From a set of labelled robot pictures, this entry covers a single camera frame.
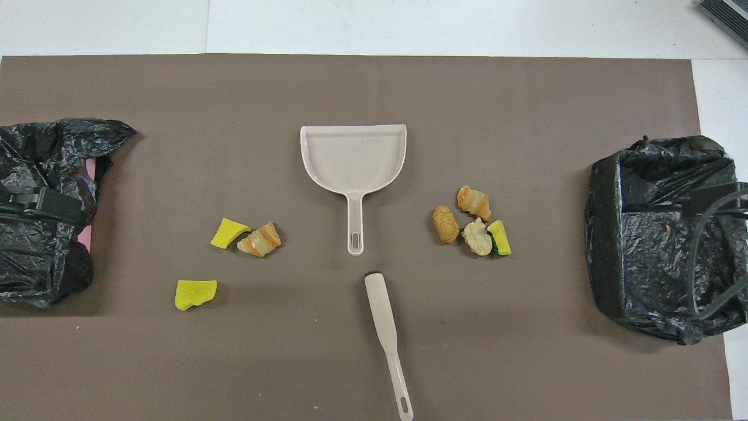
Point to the striped croissant bread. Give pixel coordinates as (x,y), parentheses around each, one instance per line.
(260,241)

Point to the yellow green sponge piece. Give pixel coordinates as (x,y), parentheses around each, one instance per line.
(501,240)

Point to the pale bread piece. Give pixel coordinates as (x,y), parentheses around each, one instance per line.
(478,240)

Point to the golden croissant bread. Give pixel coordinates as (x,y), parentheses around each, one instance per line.
(473,202)

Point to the brown oval bread roll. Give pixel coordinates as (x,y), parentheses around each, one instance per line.
(446,225)

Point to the beige plastic dustpan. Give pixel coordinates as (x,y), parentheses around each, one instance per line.
(350,158)

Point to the beige hand brush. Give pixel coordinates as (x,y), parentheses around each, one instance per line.
(380,304)

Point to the pink plastic bin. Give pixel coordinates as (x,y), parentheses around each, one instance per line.
(86,237)

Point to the crumpled black trash bag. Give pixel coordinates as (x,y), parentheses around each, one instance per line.
(35,269)

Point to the bin lined with black bag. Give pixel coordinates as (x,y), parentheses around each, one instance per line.
(643,263)

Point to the grey ribbed device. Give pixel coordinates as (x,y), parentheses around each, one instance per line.
(730,14)

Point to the brown table mat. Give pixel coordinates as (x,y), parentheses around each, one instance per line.
(526,105)

